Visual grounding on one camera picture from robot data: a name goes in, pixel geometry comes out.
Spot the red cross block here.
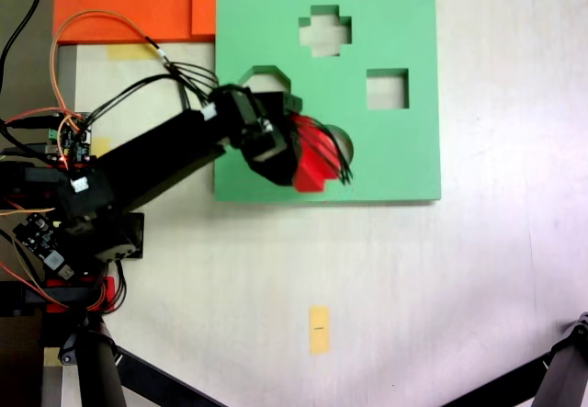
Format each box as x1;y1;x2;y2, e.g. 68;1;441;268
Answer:
289;112;353;195

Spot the green shape sorting board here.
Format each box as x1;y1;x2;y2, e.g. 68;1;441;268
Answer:
213;0;443;205

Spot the tall yellow tape marker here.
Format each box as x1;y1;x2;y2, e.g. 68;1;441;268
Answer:
309;305;331;356

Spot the wide yellow tape strip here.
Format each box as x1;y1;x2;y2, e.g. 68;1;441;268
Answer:
107;43;160;62

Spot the black motor driver board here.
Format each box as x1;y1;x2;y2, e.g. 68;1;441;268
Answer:
12;212;77;282

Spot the thick black tripod leg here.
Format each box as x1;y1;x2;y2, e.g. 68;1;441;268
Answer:
535;312;588;407
59;315;128;407

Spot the black gripper wire loop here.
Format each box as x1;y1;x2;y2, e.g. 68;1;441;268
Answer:
293;117;355;187

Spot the long thin black wire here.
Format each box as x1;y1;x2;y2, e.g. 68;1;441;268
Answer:
80;34;221;126

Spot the short black base wire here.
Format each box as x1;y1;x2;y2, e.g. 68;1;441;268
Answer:
112;262;129;311

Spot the circuit board with wires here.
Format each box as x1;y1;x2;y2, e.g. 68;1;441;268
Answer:
45;111;100;167

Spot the thin orange wire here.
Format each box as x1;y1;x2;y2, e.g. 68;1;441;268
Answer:
49;9;162;121

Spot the black USB plug cable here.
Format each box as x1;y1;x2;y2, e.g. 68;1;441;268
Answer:
0;115;59;131

